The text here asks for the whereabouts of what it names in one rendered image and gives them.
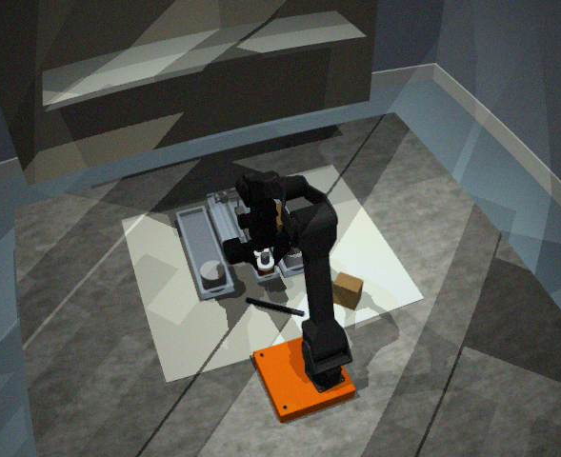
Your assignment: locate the black rod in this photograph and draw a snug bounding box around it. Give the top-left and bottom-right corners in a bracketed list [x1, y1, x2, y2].
[245, 297, 305, 317]

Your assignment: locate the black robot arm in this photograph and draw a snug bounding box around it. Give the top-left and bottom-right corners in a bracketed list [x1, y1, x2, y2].
[235, 169, 352, 393]

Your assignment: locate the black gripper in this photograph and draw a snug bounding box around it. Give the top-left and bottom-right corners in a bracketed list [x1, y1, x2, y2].
[222, 223, 297, 270]

